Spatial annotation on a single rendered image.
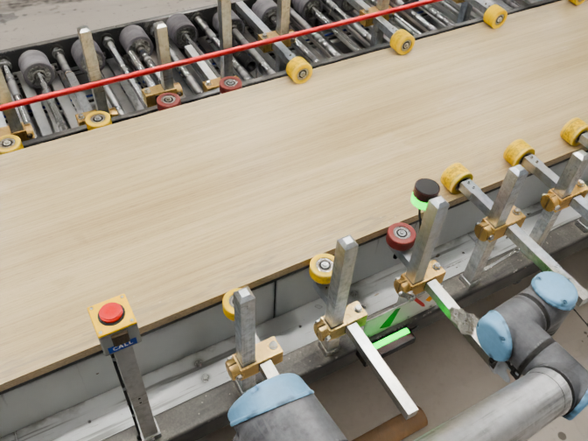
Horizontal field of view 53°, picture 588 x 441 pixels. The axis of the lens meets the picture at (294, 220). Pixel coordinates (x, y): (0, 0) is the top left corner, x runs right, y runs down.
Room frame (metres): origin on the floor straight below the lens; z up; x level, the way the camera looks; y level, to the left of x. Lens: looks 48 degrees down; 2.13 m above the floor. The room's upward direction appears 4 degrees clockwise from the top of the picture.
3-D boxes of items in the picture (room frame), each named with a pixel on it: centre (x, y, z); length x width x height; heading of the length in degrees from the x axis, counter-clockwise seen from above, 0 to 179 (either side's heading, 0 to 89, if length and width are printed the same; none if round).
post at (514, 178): (1.10, -0.54, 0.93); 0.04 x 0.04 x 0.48; 32
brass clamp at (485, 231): (1.12, -0.56, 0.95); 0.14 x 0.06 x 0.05; 122
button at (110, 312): (0.57, 0.31, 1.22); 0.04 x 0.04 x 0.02
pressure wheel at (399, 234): (1.10, -0.30, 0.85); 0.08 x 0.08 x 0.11
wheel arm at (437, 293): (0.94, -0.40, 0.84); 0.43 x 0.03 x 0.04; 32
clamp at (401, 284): (0.99, -0.35, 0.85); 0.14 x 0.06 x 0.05; 122
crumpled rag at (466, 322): (0.85, -0.45, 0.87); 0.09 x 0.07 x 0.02; 32
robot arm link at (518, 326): (0.65, -0.45, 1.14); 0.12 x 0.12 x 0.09; 37
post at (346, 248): (0.84, -0.12, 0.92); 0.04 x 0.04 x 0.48; 32
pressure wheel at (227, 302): (0.83, 0.12, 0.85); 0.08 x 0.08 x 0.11
